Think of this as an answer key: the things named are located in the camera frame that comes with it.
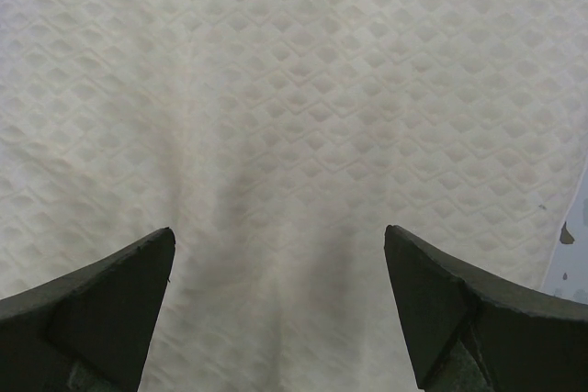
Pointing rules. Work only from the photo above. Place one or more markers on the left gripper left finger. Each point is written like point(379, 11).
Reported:
point(91, 329)

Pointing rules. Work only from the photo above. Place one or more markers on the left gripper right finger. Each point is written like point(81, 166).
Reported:
point(469, 330)

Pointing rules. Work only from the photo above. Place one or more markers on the cream quilted pillow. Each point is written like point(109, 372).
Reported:
point(278, 139)

